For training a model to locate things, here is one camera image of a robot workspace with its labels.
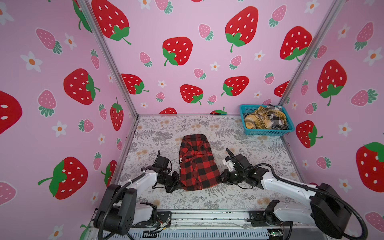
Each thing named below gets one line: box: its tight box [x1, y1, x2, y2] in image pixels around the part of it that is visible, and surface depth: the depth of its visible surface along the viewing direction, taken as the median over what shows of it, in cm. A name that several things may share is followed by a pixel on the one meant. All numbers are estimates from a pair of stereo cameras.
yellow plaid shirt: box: [244, 106, 287, 130], surface depth 106 cm
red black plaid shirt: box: [179, 134, 221, 191], surface depth 90 cm
